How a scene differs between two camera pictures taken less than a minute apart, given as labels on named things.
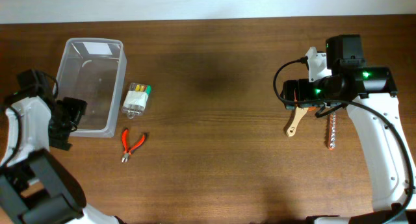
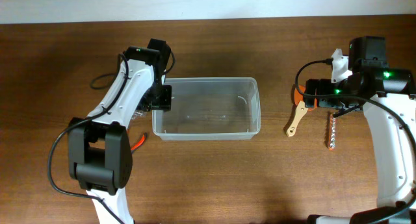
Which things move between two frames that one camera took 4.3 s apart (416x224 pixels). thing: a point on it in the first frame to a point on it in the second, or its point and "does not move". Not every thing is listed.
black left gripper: x=77 y=107 to x=165 y=104
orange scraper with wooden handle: x=298 y=113 does not move
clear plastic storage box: x=93 y=69 to x=210 y=108
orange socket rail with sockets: x=332 y=130 does not move
